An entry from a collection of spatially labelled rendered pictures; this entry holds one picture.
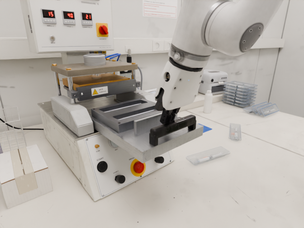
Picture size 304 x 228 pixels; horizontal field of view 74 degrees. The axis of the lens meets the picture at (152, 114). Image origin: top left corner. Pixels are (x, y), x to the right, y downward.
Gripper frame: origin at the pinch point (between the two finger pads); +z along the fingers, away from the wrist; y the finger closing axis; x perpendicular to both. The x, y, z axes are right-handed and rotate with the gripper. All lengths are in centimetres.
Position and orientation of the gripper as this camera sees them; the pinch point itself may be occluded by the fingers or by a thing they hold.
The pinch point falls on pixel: (167, 118)
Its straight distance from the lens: 52.2
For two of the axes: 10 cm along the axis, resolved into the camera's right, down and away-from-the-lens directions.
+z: -2.2, 7.9, 5.7
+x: -6.1, -5.7, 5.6
